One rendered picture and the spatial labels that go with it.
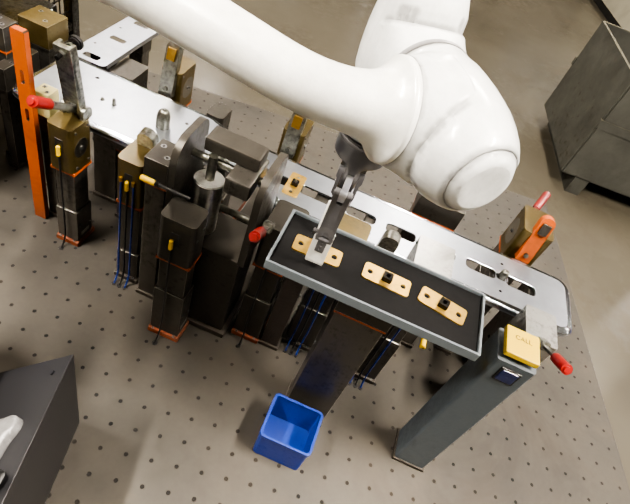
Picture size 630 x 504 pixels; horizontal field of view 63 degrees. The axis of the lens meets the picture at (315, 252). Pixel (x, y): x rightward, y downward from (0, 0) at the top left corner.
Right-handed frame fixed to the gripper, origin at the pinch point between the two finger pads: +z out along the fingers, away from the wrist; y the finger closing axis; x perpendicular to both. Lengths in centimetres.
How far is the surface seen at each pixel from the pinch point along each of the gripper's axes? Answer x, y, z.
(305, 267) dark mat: 0.8, -4.5, 4.0
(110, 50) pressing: 70, 56, 20
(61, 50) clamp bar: 57, 18, -1
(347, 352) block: -12.4, -4.2, 21.1
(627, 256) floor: -186, 222, 120
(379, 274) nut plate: -11.1, 0.3, 3.8
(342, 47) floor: 40, 341, 120
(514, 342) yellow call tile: -35.8, -1.8, 4.1
